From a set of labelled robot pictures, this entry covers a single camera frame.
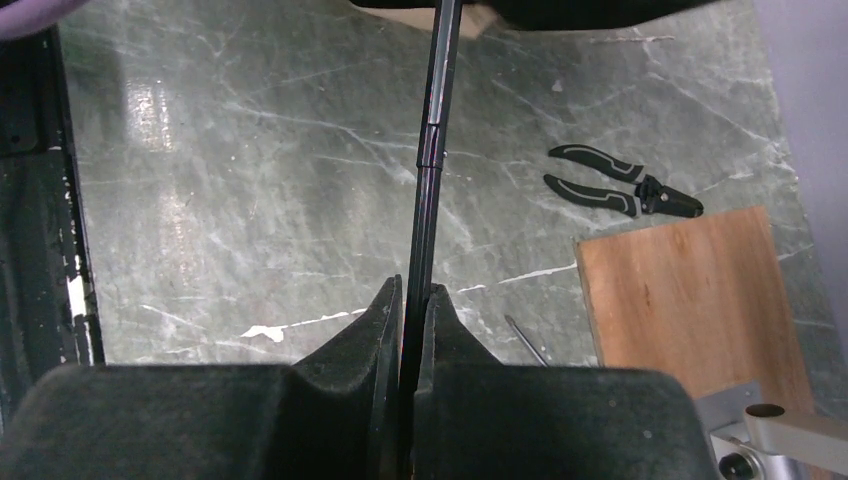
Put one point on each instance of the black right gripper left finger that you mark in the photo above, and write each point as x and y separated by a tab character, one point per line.
331	415

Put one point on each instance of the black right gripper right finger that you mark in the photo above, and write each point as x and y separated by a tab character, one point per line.
478	418

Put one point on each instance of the wooden board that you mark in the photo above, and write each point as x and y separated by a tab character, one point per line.
702	300

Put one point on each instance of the black pliers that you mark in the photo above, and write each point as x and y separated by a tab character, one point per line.
649	195

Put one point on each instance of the beige folding umbrella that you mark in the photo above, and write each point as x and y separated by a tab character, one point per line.
544	16

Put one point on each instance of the green handled screwdriver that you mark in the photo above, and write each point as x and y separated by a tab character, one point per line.
526	341

